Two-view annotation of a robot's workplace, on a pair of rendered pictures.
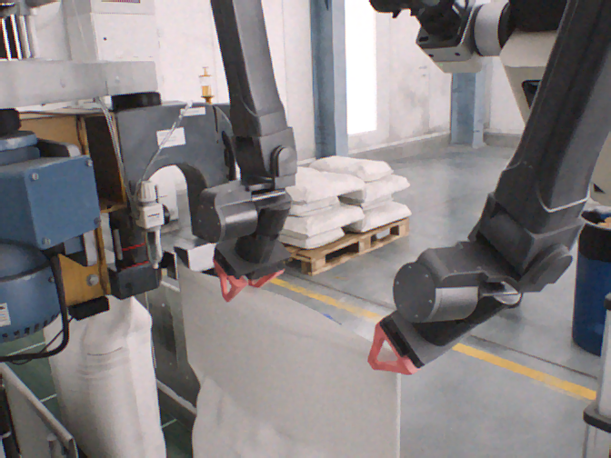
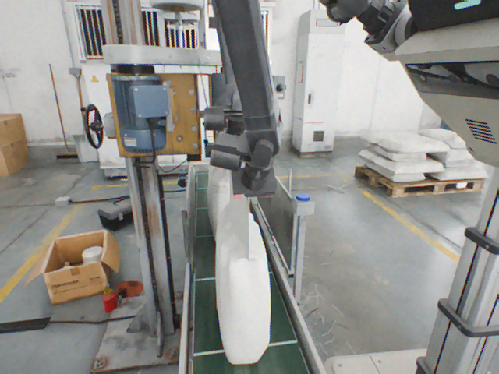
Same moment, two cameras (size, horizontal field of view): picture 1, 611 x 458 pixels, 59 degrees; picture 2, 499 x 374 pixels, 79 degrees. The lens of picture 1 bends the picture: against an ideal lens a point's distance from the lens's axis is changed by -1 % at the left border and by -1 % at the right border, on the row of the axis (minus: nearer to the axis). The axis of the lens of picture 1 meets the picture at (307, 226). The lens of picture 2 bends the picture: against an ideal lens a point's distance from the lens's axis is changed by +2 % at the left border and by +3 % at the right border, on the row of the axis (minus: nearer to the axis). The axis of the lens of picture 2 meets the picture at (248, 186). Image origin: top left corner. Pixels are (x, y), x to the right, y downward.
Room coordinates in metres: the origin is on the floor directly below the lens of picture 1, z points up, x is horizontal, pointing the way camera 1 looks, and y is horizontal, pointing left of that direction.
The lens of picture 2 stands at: (0.02, -0.50, 1.34)
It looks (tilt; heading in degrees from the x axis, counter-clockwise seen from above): 21 degrees down; 35
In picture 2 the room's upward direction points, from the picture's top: straight up
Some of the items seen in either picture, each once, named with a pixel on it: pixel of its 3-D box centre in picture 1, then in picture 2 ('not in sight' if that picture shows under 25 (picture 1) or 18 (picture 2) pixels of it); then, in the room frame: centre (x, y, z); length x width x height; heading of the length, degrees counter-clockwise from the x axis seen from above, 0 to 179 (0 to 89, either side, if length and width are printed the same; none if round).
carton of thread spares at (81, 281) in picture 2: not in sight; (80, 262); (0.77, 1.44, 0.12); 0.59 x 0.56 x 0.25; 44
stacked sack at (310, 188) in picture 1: (317, 185); (413, 144); (3.88, -0.08, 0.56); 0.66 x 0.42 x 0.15; 134
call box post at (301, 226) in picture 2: not in sight; (297, 284); (1.11, -0.02, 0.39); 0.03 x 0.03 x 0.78; 44
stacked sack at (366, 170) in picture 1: (348, 168); (445, 138); (4.49, -0.36, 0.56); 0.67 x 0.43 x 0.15; 44
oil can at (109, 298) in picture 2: not in sight; (107, 294); (0.70, 0.99, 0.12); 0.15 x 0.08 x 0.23; 44
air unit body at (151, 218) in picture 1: (152, 224); not in sight; (0.92, 0.27, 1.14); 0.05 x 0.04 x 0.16; 134
